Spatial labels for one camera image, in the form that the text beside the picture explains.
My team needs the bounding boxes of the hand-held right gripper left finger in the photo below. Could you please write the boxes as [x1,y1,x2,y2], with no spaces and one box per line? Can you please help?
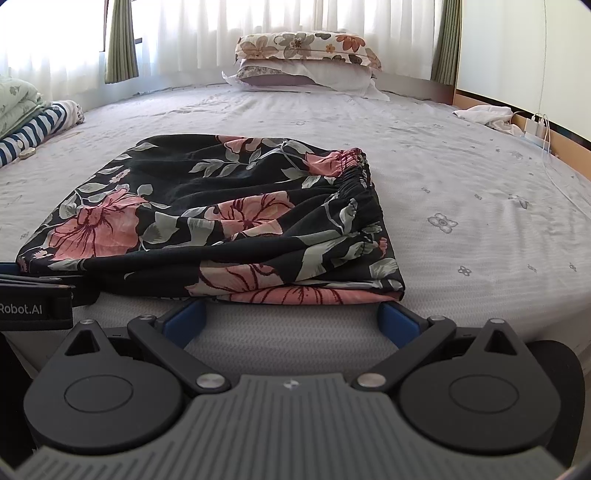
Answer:
[64,300,232,394]

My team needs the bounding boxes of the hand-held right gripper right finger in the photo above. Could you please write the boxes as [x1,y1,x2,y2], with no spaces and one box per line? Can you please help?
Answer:
[352,302,525,394]

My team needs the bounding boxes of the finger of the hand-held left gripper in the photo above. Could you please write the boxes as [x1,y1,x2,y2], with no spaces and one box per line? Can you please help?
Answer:
[73,275,102,308]

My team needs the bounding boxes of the black floral pants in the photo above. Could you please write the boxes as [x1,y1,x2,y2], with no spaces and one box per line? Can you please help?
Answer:
[15,134,407,306]

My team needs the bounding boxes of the bed with grey sheet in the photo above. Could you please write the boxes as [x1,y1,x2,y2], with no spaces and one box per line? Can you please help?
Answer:
[0,80,591,384]

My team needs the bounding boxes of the blue white striped blanket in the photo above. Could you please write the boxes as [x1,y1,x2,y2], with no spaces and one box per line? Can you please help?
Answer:
[0,99,85,169]

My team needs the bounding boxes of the green folded quilt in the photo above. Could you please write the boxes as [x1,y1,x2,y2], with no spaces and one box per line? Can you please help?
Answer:
[0,75,47,139]

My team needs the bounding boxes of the white crumpled cloth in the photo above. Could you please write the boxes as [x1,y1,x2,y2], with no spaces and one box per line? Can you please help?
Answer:
[452,105,525,134]

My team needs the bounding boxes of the white power adapter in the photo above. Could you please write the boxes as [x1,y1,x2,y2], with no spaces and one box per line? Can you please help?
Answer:
[524,115,549,139]

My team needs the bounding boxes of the green curtain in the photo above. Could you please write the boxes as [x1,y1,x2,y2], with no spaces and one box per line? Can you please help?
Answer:
[105,0,140,85]
[431,0,463,87]

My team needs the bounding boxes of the white purple pillow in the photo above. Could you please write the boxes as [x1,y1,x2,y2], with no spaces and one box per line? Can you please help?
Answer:
[222,59,391,101]

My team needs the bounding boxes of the white sheer curtain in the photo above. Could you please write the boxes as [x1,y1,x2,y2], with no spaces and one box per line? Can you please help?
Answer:
[0,0,446,97]

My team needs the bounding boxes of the floral pillow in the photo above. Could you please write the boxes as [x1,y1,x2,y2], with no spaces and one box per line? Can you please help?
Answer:
[235,31,383,71]

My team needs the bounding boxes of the wooden bed frame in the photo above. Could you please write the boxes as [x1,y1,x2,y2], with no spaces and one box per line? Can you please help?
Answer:
[452,88,591,168]

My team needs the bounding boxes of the white cable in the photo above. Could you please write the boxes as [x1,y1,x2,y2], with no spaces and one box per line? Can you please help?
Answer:
[536,0,591,222]

